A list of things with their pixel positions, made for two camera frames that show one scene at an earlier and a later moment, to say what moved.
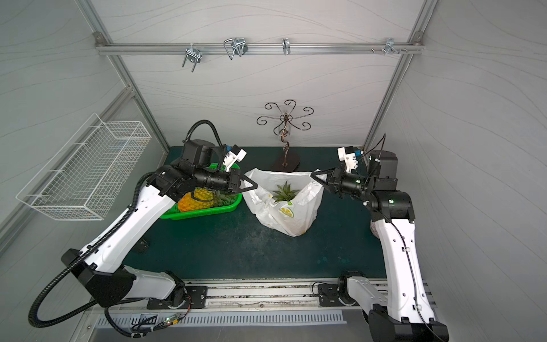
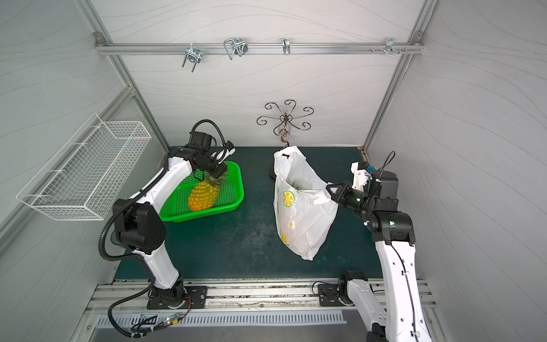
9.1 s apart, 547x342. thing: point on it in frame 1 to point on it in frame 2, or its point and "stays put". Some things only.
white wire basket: x=85 y=177 stays put
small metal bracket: x=286 y=45 stays put
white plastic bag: x=286 y=201 to x=305 y=211
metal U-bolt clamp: x=193 y=54 stays put
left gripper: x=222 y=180 to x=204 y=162
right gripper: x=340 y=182 to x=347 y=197
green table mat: x=342 y=241 stays put
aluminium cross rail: x=179 y=48 stays put
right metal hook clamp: x=389 y=47 stays put
